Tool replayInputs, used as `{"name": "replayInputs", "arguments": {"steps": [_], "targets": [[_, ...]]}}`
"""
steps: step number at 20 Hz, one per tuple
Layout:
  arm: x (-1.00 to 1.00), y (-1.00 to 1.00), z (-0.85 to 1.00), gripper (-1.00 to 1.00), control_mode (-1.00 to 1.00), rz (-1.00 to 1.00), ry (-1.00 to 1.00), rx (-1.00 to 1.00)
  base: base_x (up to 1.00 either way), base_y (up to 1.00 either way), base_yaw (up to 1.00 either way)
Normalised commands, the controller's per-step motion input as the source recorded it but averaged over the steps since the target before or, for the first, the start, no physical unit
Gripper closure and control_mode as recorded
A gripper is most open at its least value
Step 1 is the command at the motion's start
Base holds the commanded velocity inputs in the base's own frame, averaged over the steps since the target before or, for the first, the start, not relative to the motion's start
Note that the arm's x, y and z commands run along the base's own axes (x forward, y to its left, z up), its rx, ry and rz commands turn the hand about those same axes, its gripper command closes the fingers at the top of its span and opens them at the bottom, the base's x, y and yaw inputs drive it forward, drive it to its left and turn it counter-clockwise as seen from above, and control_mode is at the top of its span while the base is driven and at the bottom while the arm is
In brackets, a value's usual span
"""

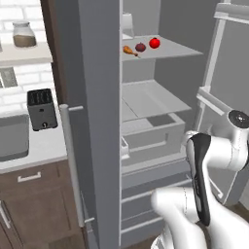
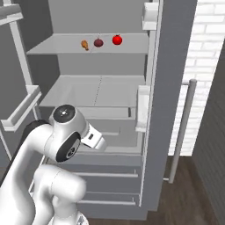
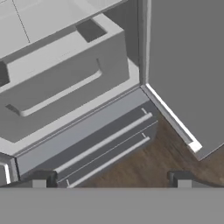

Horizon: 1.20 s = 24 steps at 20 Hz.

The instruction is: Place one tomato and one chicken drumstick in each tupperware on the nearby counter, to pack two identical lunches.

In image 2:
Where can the grey fridge cabinet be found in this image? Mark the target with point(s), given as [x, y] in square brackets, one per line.
[88, 64]

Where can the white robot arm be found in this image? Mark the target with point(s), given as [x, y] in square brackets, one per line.
[35, 152]

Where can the grey fridge shelf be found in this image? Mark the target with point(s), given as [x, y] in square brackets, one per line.
[88, 90]
[64, 45]

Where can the brown chicken drumstick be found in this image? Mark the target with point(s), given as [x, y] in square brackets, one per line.
[84, 44]

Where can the dark red round fruit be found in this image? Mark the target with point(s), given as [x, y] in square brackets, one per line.
[98, 43]

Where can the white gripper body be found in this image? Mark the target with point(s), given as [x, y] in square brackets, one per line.
[101, 145]

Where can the grey fridge drawer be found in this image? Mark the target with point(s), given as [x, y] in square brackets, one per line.
[111, 112]
[111, 187]
[117, 164]

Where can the white door bin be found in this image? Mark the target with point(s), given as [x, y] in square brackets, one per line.
[8, 13]
[20, 110]
[150, 16]
[143, 108]

